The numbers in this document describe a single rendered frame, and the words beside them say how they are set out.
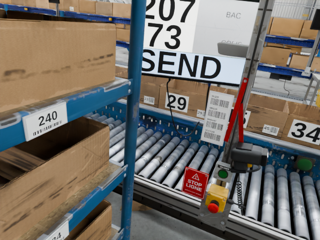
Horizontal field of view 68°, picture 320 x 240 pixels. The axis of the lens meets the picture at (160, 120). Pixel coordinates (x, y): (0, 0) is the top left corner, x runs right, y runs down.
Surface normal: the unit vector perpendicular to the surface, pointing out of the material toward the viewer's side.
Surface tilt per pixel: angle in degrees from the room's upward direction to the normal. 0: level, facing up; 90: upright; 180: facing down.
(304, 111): 90
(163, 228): 0
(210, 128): 90
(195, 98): 90
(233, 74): 86
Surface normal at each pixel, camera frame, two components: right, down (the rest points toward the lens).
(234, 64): -0.07, 0.32
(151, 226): 0.10, -0.91
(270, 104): -0.43, 0.31
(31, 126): 0.90, 0.25
